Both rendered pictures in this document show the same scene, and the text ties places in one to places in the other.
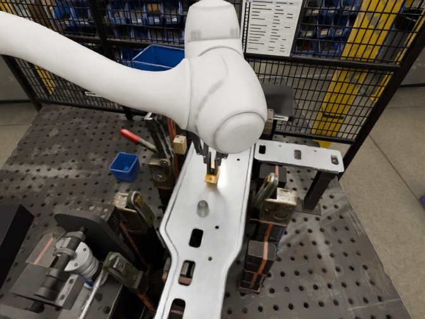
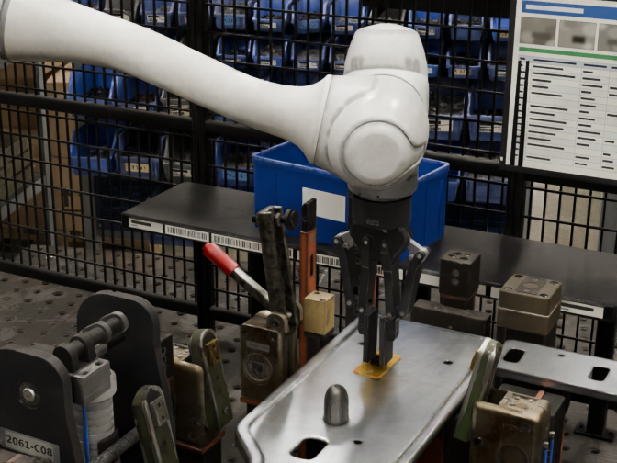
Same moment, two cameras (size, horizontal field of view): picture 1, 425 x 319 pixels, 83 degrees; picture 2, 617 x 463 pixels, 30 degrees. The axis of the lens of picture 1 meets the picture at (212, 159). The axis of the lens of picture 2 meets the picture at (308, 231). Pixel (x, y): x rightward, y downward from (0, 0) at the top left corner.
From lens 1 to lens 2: 95 cm
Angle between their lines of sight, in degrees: 30
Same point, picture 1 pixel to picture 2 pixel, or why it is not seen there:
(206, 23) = (371, 48)
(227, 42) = (398, 73)
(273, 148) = (543, 356)
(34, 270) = (46, 348)
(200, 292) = not seen: outside the picture
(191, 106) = (323, 118)
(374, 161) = not seen: outside the picture
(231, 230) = (387, 449)
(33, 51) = (150, 58)
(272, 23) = (578, 104)
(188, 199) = (309, 399)
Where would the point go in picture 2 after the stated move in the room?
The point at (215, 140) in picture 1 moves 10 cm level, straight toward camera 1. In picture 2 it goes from (343, 153) to (319, 181)
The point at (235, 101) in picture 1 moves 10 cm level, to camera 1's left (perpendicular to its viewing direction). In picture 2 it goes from (372, 109) to (280, 102)
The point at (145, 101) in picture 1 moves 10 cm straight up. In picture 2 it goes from (271, 113) to (270, 22)
